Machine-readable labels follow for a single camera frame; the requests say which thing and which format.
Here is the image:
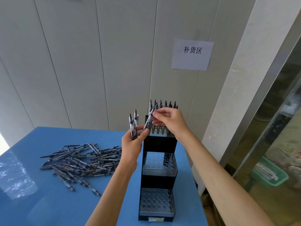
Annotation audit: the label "person's right hand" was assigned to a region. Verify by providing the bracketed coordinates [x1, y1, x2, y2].
[152, 107, 191, 142]

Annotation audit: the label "person's left hand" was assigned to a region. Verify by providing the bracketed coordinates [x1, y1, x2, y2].
[121, 125, 150, 173]

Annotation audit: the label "row of black pens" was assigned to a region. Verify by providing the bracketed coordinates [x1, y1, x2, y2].
[148, 99, 179, 136]

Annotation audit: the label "black tiered pen display stand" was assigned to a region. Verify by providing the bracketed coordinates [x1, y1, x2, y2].
[138, 115, 178, 223]

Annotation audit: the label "pile of black pens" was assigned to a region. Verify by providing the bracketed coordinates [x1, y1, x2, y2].
[39, 142, 123, 197]

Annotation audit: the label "person's left forearm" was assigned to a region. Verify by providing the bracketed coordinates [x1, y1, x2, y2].
[85, 162, 138, 226]

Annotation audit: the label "person's right forearm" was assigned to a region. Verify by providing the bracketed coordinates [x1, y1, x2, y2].
[180, 130, 276, 226]

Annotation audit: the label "white paper sign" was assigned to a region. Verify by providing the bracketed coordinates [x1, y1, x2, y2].
[171, 40, 214, 71]

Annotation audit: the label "steel framed glass partition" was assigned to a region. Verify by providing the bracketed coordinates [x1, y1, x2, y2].
[225, 21, 301, 226]

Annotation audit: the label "blue table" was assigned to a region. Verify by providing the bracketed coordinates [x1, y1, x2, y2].
[0, 126, 209, 226]

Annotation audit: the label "green plastic basket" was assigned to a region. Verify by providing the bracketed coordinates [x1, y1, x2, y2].
[250, 156, 289, 187]

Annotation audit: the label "dark framed glass door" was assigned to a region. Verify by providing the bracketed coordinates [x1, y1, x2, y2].
[0, 132, 10, 156]

